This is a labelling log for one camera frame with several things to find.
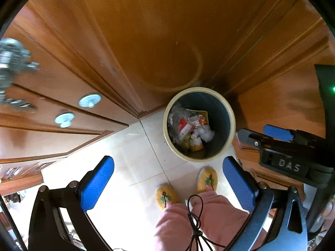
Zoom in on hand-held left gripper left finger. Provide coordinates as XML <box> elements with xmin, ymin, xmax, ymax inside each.
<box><xmin>27</xmin><ymin>155</ymin><xmax>115</xmax><ymax>251</ymax></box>

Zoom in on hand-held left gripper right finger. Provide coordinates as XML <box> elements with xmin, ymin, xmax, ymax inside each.
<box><xmin>222</xmin><ymin>155</ymin><xmax>308</xmax><ymax>251</ymax></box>

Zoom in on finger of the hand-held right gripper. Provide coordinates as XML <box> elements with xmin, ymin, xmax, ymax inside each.
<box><xmin>237</xmin><ymin>128</ymin><xmax>278</xmax><ymax>152</ymax></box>
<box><xmin>263</xmin><ymin>124</ymin><xmax>325</xmax><ymax>147</ymax></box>

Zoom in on black trash bin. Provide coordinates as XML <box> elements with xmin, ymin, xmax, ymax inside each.
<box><xmin>163</xmin><ymin>87</ymin><xmax>236</xmax><ymax>162</ymax></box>

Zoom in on orange and white paper cup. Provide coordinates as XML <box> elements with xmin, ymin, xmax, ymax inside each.
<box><xmin>188</xmin><ymin>136</ymin><xmax>204</xmax><ymax>152</ymax></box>

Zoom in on red milk carton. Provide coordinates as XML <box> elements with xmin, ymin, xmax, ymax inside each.
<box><xmin>179</xmin><ymin>115</ymin><xmax>207</xmax><ymax>135</ymax></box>

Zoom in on clear plastic bag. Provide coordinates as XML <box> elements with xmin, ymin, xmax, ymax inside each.
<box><xmin>167</xmin><ymin>105</ymin><xmax>195</xmax><ymax>144</ymax></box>

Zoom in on person's right hand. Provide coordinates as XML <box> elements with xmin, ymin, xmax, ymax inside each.
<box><xmin>322</xmin><ymin>196</ymin><xmax>335</xmax><ymax>223</ymax></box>

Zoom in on yellow knitted slipper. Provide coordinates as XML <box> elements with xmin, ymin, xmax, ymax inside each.
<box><xmin>155</xmin><ymin>184</ymin><xmax>180</xmax><ymax>213</ymax></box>
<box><xmin>197</xmin><ymin>166</ymin><xmax>218</xmax><ymax>194</ymax></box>

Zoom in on pink pants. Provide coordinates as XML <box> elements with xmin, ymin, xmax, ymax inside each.
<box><xmin>153</xmin><ymin>190</ymin><xmax>262</xmax><ymax>251</ymax></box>

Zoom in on round silver cabinet knob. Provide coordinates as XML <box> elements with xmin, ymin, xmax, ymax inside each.
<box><xmin>79</xmin><ymin>93</ymin><xmax>102</xmax><ymax>109</ymax></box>
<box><xmin>54</xmin><ymin>112</ymin><xmax>75</xmax><ymax>128</ymax></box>

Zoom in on wooden kitchen cabinet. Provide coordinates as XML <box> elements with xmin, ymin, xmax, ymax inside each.
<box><xmin>0</xmin><ymin>0</ymin><xmax>335</xmax><ymax>204</ymax></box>

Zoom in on blurred metal object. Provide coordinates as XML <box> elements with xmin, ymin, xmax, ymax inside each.
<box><xmin>0</xmin><ymin>38</ymin><xmax>40</xmax><ymax>113</ymax></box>

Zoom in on black cable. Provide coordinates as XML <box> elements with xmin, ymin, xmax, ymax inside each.
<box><xmin>187</xmin><ymin>195</ymin><xmax>231</xmax><ymax>251</ymax></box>

